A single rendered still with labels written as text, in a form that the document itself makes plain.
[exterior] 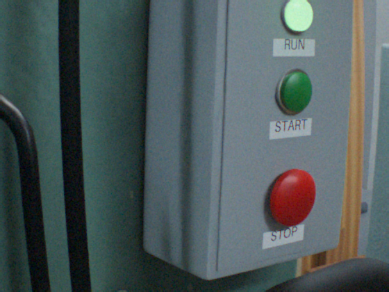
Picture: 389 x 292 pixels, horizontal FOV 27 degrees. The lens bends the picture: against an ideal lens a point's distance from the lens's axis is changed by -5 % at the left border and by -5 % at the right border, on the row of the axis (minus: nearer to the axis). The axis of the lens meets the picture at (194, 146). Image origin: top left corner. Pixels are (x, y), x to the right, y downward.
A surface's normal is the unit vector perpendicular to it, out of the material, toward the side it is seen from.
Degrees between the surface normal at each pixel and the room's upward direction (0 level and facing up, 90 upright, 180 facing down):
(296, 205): 90
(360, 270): 53
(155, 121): 90
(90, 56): 90
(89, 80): 90
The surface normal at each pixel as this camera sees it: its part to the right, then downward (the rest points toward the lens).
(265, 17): 0.60, 0.18
